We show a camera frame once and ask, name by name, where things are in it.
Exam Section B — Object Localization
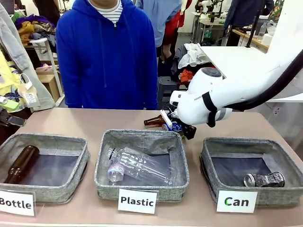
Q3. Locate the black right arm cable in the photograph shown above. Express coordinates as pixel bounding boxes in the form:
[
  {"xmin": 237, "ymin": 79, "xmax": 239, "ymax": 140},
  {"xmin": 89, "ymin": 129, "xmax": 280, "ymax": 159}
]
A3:
[{"xmin": 226, "ymin": 49, "xmax": 303, "ymax": 112}]

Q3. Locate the person in dark jacket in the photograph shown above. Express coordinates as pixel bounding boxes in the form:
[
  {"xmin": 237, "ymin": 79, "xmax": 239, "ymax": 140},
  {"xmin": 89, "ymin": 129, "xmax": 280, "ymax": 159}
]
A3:
[{"xmin": 223, "ymin": 0, "xmax": 275, "ymax": 30}]

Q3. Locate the grey hanging jacket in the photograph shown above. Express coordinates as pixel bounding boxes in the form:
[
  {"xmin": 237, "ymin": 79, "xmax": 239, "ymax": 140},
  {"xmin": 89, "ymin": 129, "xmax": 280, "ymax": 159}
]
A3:
[{"xmin": 0, "ymin": 3, "xmax": 56, "ymax": 112}]

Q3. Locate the brown glass beer bottle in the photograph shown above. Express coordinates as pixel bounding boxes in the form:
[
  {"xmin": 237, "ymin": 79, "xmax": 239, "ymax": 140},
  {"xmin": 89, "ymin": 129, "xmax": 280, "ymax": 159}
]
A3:
[
  {"xmin": 143, "ymin": 114, "xmax": 167, "ymax": 127},
  {"xmin": 3, "ymin": 145, "xmax": 41, "ymax": 184}
]

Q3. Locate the white Plastic label sign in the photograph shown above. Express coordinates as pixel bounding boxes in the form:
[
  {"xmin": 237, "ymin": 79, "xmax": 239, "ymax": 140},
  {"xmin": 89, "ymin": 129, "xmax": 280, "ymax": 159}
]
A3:
[{"xmin": 117, "ymin": 188, "xmax": 158, "ymax": 215}]

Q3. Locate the grey fabric basket can label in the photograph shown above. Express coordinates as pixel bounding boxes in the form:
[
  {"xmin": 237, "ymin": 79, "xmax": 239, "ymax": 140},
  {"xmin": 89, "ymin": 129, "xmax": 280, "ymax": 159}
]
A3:
[{"xmin": 199, "ymin": 137, "xmax": 303, "ymax": 207}]

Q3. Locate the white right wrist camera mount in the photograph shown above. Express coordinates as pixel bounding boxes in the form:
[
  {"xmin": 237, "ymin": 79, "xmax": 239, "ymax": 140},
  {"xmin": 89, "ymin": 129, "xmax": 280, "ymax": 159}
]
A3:
[{"xmin": 160, "ymin": 109, "xmax": 173, "ymax": 127}]

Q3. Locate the white crumpled cloth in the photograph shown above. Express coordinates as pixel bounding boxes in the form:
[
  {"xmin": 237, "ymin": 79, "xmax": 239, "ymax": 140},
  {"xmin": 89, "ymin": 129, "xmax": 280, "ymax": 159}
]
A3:
[{"xmin": 178, "ymin": 43, "xmax": 212, "ymax": 70}]

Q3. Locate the orange cloth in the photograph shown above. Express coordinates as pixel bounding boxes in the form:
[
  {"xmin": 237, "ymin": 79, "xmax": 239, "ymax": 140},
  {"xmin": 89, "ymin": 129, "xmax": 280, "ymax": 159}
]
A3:
[{"xmin": 178, "ymin": 68, "xmax": 197, "ymax": 84}]

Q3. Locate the person in light blue shirt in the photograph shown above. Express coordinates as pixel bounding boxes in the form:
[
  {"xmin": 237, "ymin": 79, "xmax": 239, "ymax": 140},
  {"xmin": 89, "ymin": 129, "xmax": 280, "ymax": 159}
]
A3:
[{"xmin": 136, "ymin": 0, "xmax": 183, "ymax": 48}]

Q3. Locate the black vertical pole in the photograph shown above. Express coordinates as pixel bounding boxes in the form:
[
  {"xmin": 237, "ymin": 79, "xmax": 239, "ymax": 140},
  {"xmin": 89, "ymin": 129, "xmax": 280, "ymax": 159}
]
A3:
[{"xmin": 245, "ymin": 0, "xmax": 261, "ymax": 49}]

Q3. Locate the grey plastic stool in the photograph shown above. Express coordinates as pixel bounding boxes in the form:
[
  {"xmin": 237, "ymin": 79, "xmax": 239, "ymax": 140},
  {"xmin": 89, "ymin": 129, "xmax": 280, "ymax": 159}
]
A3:
[{"xmin": 157, "ymin": 76, "xmax": 180, "ymax": 110}]

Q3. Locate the crushed silver can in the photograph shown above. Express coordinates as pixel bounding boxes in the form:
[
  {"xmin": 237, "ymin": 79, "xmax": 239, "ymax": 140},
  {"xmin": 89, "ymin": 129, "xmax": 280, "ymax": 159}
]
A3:
[{"xmin": 243, "ymin": 172, "xmax": 285, "ymax": 188}]

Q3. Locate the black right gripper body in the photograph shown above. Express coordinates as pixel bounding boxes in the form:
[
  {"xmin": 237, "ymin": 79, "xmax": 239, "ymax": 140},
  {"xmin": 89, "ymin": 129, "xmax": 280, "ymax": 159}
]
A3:
[{"xmin": 179, "ymin": 123, "xmax": 197, "ymax": 140}]

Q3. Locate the clear crumpled plastic bottle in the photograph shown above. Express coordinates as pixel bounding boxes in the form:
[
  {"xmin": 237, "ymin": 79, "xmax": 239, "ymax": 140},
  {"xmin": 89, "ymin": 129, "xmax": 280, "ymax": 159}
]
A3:
[{"xmin": 107, "ymin": 146, "xmax": 174, "ymax": 186}]

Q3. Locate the small white side table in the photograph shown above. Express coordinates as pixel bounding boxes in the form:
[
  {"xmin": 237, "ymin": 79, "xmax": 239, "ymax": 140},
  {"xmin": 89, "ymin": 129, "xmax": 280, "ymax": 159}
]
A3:
[{"xmin": 25, "ymin": 37, "xmax": 65, "ymax": 100}]

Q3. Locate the blue Pocari Sweat can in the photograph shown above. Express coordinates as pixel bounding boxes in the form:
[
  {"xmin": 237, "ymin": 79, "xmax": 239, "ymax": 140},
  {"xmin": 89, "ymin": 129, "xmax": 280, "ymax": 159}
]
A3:
[{"xmin": 162, "ymin": 122, "xmax": 185, "ymax": 133}]

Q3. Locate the white paper roll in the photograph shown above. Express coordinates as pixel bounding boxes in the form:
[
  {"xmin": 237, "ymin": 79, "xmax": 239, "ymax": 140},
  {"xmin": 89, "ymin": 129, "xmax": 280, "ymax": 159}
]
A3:
[{"xmin": 261, "ymin": 33, "xmax": 273, "ymax": 47}]

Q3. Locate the red jacket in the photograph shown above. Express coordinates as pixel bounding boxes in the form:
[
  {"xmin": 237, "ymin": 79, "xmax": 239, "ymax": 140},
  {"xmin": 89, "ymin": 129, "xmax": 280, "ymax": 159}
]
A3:
[{"xmin": 164, "ymin": 10, "xmax": 186, "ymax": 46}]

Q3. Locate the person in blue hoodie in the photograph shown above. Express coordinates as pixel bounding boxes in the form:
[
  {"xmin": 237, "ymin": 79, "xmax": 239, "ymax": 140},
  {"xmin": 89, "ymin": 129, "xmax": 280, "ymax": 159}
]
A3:
[{"xmin": 56, "ymin": 0, "xmax": 159, "ymax": 110}]

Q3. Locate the colourful clothes pile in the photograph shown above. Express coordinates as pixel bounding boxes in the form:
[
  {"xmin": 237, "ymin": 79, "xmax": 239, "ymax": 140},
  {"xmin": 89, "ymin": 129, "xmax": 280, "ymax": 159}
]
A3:
[{"xmin": 13, "ymin": 13, "xmax": 57, "ymax": 46}]

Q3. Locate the white paper tag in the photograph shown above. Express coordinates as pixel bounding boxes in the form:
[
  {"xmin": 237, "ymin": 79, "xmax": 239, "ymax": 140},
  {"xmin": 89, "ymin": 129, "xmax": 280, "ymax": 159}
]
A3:
[{"xmin": 23, "ymin": 91, "xmax": 40, "ymax": 108}]

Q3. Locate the clear water bottle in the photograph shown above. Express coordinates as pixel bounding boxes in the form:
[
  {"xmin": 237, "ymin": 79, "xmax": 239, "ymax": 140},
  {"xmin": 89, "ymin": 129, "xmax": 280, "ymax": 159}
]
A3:
[{"xmin": 258, "ymin": 22, "xmax": 268, "ymax": 37}]

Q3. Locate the white Can label sign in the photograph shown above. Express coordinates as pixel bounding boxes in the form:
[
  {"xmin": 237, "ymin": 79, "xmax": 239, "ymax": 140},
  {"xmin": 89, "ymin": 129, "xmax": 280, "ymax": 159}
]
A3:
[{"xmin": 216, "ymin": 190, "xmax": 258, "ymax": 213}]

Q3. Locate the grey fabric basket bottle label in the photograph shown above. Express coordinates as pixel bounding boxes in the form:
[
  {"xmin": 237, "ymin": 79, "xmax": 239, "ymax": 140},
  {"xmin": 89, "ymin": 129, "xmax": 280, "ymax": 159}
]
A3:
[{"xmin": 0, "ymin": 133, "xmax": 91, "ymax": 204}]

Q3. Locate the yellow floral garment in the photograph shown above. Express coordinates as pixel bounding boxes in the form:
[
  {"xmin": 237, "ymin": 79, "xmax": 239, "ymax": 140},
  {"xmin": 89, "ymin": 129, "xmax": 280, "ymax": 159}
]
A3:
[{"xmin": 0, "ymin": 51, "xmax": 26, "ymax": 112}]

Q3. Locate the grey fabric basket plastic label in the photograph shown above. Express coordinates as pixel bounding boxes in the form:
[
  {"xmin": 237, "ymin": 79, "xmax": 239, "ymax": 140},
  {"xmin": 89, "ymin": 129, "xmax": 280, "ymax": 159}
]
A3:
[{"xmin": 94, "ymin": 129, "xmax": 190, "ymax": 203}]

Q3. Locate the white Bottle label sign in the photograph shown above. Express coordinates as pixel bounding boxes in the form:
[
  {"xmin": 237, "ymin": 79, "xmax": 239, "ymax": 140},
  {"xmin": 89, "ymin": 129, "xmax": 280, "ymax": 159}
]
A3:
[{"xmin": 0, "ymin": 190, "xmax": 36, "ymax": 217}]

